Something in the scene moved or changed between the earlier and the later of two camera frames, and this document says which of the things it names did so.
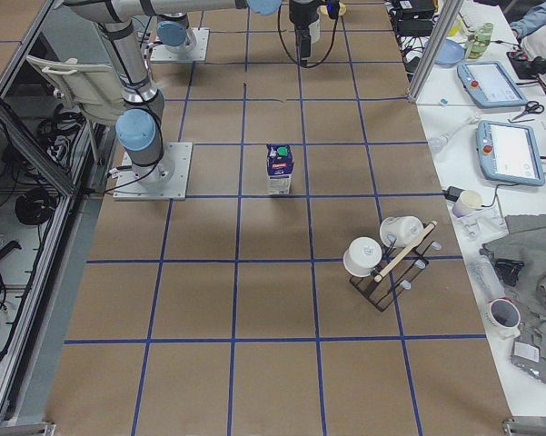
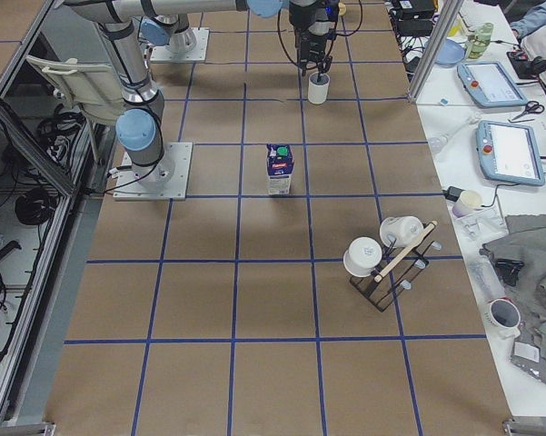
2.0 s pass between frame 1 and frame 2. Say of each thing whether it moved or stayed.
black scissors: stayed
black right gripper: stayed
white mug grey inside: moved
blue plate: stayed
